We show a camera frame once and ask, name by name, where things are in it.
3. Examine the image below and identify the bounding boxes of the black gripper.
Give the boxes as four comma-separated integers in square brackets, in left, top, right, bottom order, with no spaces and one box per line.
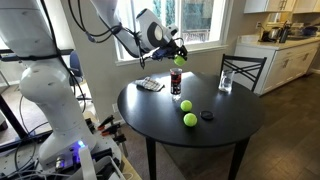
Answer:
[164,39,189,63]

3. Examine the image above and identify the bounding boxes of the clear tennis ball canister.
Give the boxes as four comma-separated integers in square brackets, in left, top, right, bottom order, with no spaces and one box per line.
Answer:
[169,67,183,102]

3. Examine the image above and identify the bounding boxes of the black round canister lid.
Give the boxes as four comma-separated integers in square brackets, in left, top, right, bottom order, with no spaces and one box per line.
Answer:
[199,110,215,121]

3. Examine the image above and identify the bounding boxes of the white framed window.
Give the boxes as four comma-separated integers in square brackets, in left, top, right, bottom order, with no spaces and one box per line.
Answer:
[111,0,233,66]

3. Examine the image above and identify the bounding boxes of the checkered dish cloth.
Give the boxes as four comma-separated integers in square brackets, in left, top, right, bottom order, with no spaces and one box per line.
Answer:
[134,76,166,92]

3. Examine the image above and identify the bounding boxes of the clear drinking glass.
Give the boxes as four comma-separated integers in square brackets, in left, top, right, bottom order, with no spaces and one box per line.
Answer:
[218,69,235,93]

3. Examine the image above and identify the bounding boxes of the black wooden chair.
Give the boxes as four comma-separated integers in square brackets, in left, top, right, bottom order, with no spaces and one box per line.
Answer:
[219,53,268,93]

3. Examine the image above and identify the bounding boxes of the round black wooden table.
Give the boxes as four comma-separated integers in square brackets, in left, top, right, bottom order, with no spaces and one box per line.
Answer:
[116,70,264,180]

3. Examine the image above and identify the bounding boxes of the blue office chair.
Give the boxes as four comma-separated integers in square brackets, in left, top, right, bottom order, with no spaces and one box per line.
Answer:
[68,49,93,101]

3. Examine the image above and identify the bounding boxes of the white kitchen base cabinet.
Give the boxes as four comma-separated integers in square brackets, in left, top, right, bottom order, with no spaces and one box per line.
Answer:
[234,34,320,95]

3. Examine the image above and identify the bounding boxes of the black coffee machine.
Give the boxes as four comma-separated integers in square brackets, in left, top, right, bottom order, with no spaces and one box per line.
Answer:
[279,20,292,44]

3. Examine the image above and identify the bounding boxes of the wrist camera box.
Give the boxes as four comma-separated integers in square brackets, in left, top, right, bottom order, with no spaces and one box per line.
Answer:
[151,47,172,61]

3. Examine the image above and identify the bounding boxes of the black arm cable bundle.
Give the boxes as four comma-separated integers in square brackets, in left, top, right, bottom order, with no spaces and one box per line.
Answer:
[39,0,149,114]

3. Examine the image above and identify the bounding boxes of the white wall cabinets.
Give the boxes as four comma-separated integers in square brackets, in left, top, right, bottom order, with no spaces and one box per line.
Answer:
[243,0,320,15]

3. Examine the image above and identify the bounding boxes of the white plastic post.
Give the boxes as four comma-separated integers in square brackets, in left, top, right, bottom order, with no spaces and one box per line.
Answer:
[78,146,98,180]

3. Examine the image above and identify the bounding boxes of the black floor cable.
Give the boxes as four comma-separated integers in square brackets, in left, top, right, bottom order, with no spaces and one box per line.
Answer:
[11,88,54,180]

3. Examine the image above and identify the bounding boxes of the black metal desk frame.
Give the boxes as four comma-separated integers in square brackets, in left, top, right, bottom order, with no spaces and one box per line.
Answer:
[0,48,29,141]

